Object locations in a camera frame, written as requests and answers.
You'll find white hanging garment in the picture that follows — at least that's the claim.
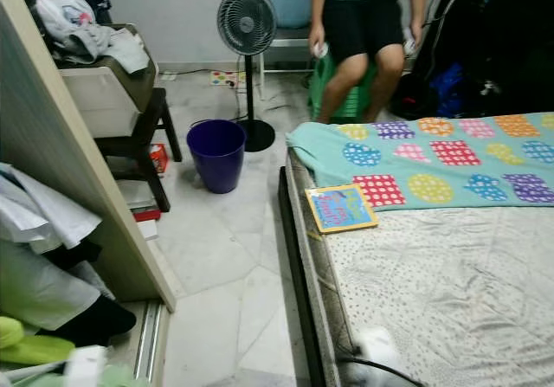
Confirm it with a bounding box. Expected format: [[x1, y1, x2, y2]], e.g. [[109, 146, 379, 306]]
[[0, 164, 102, 251]]

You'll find beige sliding door wardrobe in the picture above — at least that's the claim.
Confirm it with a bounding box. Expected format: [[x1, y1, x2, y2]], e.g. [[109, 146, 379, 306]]
[[0, 0, 178, 387]]

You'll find pale green grey garment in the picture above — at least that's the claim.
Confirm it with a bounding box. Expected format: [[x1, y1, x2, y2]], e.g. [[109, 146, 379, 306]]
[[0, 240, 98, 332]]

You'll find beige seat cushion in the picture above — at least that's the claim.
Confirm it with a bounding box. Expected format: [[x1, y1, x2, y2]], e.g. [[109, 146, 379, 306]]
[[59, 65, 155, 139]]

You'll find dark wooden chair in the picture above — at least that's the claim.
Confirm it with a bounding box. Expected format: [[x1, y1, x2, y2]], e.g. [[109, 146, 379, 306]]
[[95, 88, 183, 213]]

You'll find red printed cardboard box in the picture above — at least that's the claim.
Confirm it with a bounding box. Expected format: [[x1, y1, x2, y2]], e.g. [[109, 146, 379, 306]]
[[149, 142, 169, 176]]

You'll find lime green cloth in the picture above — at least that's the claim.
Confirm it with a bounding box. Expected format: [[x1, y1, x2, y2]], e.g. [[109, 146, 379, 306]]
[[0, 316, 79, 369]]

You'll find white grey clothes pile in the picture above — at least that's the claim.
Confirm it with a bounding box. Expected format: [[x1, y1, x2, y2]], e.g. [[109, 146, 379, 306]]
[[30, 0, 150, 74]]

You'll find purple plastic bucket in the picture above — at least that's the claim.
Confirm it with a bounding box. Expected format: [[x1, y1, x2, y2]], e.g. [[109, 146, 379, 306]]
[[186, 119, 247, 195]]

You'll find white power strip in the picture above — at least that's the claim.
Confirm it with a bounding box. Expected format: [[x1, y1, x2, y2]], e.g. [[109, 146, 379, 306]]
[[208, 69, 245, 89]]

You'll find black standing fan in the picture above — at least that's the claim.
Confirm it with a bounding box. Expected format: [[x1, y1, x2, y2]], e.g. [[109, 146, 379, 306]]
[[216, 0, 278, 152]]

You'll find blue yellow children's book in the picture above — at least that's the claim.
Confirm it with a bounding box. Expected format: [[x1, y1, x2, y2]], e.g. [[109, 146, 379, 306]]
[[305, 184, 380, 234]]

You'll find green plastic stool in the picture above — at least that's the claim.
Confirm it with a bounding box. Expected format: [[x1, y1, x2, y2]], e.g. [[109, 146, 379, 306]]
[[307, 54, 380, 124]]

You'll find person in black shorts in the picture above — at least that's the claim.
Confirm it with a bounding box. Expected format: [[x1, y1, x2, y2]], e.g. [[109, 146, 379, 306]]
[[307, 0, 434, 124]]

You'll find teal patchwork dotted blanket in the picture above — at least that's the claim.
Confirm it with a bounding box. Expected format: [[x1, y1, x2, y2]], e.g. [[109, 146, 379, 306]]
[[286, 112, 554, 206]]

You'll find quilted white mattress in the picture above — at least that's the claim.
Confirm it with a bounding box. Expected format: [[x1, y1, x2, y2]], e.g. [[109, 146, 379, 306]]
[[281, 149, 554, 387]]

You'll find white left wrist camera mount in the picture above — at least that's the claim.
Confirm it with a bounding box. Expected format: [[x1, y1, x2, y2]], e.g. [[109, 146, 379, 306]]
[[65, 345, 109, 387]]

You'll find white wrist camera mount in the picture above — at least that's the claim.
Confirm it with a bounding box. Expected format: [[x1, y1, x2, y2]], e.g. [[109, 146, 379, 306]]
[[65, 345, 109, 387], [353, 326, 406, 379]]

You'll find silver wardrobe floor rail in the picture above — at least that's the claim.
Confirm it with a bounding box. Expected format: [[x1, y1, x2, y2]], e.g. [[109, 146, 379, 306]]
[[137, 300, 171, 381]]

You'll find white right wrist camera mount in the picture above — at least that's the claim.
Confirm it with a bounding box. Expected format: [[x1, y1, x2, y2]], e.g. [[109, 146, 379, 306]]
[[353, 326, 406, 379]]

